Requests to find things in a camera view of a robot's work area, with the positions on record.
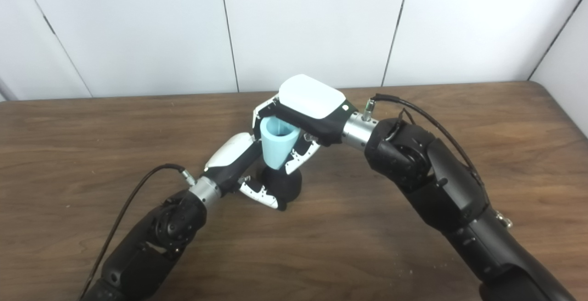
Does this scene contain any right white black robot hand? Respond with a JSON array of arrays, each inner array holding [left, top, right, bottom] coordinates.
[[251, 74, 359, 175]]

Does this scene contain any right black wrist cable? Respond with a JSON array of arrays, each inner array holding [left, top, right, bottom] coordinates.
[[363, 93, 513, 228]]

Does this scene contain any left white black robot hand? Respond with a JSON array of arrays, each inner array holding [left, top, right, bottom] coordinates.
[[204, 132, 288, 211]]

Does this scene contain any light blue cylinder cup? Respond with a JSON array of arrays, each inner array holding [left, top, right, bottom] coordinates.
[[260, 116, 301, 170]]

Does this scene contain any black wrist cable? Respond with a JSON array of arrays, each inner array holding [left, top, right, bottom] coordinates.
[[363, 93, 513, 228], [79, 164, 196, 299]]

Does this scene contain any black flared nozzle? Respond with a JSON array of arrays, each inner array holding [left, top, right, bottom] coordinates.
[[261, 165, 303, 205]]

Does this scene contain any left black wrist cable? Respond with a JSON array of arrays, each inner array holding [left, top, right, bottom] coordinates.
[[79, 164, 196, 299]]

